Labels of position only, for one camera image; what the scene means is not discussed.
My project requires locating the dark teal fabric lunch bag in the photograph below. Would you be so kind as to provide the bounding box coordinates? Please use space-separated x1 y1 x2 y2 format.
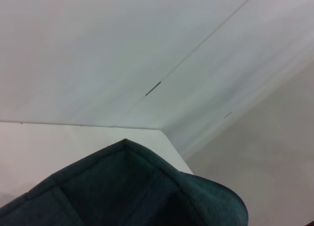
0 138 249 226

